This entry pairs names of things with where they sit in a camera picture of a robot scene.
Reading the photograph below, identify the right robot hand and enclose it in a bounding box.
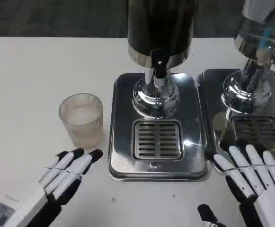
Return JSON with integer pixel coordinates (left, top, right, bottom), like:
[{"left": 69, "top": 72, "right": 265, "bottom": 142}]
[{"left": 197, "top": 139, "right": 275, "bottom": 227}]

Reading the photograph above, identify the dark drink dispenser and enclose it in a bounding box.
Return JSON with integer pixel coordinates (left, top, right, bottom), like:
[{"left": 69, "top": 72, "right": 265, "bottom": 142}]
[{"left": 127, "top": 0, "right": 199, "bottom": 119}]

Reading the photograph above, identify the clear ribbed glass cup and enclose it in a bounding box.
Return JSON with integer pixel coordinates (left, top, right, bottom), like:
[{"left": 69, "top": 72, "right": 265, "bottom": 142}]
[{"left": 58, "top": 93, "right": 105, "bottom": 149}]

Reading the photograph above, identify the slotted steel drip grid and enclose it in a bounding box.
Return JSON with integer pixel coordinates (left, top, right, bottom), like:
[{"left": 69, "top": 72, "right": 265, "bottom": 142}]
[
  {"left": 133, "top": 120, "right": 184, "bottom": 160},
  {"left": 231, "top": 115, "right": 275, "bottom": 156}
]

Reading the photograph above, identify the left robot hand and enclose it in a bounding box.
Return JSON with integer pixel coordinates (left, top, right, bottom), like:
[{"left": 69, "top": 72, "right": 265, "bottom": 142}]
[{"left": 0, "top": 148, "right": 104, "bottom": 227}]

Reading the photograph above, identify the clear drink dispenser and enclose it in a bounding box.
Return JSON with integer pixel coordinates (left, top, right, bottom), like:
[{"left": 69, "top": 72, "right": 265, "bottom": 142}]
[{"left": 221, "top": 0, "right": 275, "bottom": 114}]

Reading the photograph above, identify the steel drip tray base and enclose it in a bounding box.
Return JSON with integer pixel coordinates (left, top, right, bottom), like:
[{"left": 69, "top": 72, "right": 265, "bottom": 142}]
[
  {"left": 197, "top": 68, "right": 275, "bottom": 177},
  {"left": 108, "top": 72, "right": 209, "bottom": 183}
]

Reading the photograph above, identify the black dispenser tap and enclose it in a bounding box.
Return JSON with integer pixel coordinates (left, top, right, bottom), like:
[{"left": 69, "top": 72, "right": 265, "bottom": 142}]
[{"left": 151, "top": 50, "right": 172, "bottom": 92}]

